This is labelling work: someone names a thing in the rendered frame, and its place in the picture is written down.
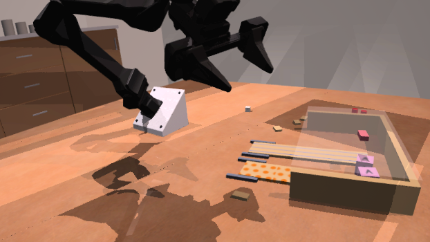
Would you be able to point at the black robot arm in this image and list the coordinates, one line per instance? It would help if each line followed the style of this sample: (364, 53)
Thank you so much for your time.
(57, 24)

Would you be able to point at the pink block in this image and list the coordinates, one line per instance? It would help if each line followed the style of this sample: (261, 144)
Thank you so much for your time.
(362, 135)

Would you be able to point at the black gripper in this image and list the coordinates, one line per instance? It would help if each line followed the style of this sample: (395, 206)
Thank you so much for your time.
(187, 58)

